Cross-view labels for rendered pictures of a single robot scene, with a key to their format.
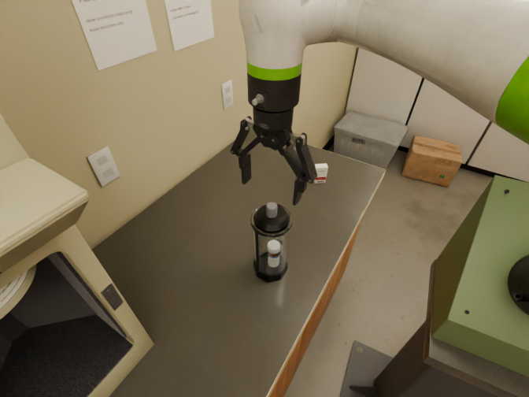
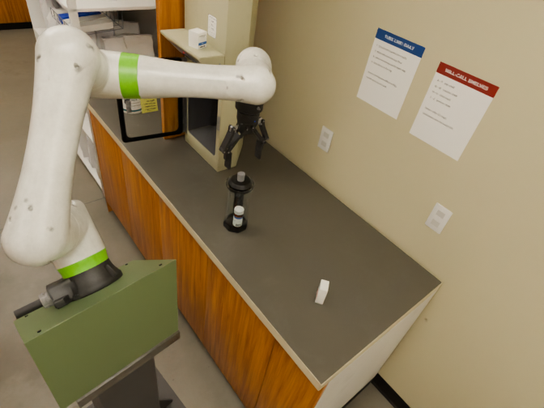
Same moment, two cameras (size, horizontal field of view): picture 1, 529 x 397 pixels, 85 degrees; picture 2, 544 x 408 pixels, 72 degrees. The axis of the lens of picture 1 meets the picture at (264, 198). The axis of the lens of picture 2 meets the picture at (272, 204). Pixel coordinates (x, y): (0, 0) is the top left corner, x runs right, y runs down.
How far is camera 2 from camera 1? 1.44 m
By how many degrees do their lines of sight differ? 71
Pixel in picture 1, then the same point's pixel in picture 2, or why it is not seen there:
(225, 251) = (261, 209)
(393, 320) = not seen: outside the picture
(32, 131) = (317, 92)
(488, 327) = not seen: hidden behind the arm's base
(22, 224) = (193, 52)
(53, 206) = (196, 54)
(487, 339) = not seen: hidden behind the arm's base
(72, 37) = (357, 73)
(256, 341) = (193, 202)
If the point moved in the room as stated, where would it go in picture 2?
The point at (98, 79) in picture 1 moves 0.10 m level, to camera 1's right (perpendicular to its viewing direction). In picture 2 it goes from (353, 100) to (350, 109)
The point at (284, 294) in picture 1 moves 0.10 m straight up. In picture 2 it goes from (212, 223) to (213, 206)
